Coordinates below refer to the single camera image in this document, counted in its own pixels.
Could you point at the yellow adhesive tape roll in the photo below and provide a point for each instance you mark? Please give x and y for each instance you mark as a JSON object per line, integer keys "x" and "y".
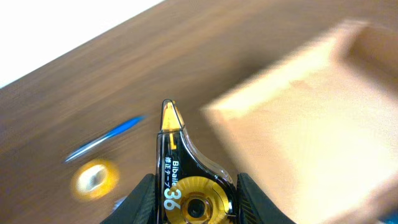
{"x": 94, "y": 180}

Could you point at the black yellow correction tape dispenser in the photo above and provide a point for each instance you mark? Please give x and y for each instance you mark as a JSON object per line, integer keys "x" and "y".
{"x": 190, "y": 188}

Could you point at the brown cardboard box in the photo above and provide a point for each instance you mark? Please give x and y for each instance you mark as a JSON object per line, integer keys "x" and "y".
{"x": 317, "y": 131}

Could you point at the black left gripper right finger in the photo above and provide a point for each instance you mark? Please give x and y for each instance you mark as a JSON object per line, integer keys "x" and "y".
{"x": 255, "y": 207}

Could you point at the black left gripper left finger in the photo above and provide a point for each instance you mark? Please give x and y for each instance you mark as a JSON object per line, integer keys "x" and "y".
{"x": 138, "y": 207}

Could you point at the blue ballpoint pen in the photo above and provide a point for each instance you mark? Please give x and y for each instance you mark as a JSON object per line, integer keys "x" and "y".
{"x": 116, "y": 131}

